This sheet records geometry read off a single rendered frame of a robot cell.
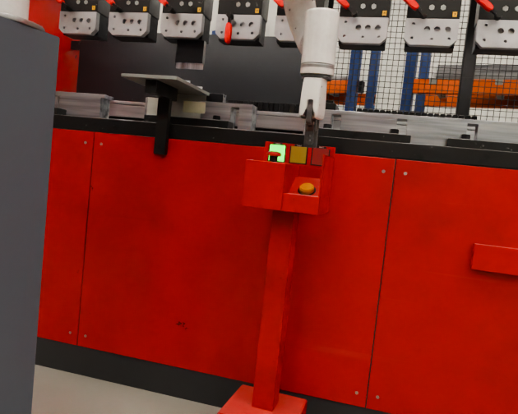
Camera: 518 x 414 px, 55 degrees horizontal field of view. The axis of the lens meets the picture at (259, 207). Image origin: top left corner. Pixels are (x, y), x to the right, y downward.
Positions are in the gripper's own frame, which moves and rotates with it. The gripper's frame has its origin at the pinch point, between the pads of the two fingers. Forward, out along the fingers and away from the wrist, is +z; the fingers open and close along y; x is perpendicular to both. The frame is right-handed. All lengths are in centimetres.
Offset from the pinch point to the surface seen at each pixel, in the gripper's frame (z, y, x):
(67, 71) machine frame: -23, -81, -138
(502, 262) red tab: 28, -17, 51
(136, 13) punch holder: -38, -30, -71
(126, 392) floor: 85, -6, -54
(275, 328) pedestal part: 50, 4, -4
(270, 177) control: 10.3, 6.0, -8.3
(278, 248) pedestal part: 28.8, 2.6, -5.5
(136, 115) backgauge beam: -4, -54, -84
